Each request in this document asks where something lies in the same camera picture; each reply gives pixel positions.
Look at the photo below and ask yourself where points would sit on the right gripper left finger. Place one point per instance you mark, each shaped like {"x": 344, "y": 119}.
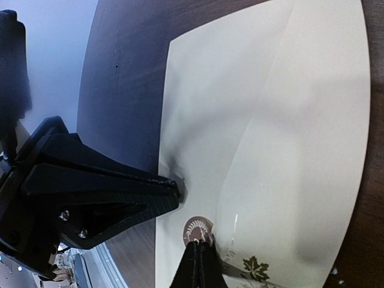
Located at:
{"x": 187, "y": 273}

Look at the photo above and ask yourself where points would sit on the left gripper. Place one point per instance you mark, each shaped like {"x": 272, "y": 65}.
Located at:
{"x": 48, "y": 198}

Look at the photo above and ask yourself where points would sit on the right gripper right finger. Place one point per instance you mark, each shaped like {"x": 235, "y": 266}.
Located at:
{"x": 209, "y": 271}

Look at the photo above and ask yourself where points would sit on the round brown seal sticker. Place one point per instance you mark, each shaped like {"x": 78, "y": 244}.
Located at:
{"x": 198, "y": 229}

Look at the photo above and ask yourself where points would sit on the brown paper envelope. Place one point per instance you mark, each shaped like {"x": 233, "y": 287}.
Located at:
{"x": 264, "y": 127}

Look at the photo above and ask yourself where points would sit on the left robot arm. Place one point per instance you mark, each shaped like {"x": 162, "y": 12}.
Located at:
{"x": 16, "y": 100}

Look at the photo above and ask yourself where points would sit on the front aluminium rail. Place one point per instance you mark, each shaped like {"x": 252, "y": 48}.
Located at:
{"x": 96, "y": 268}

